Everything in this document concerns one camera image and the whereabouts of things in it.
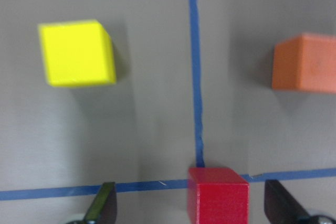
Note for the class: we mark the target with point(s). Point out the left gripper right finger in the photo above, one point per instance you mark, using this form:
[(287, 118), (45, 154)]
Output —
[(281, 207)]

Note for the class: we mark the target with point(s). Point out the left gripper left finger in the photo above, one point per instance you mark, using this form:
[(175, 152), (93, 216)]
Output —
[(104, 206)]

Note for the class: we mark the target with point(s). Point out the red block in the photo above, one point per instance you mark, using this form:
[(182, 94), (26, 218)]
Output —
[(217, 195)]

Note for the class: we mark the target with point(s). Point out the orange block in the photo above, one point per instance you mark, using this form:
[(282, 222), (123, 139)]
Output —
[(305, 63)]

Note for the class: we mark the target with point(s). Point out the yellow block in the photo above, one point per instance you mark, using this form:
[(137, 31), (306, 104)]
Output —
[(77, 54)]

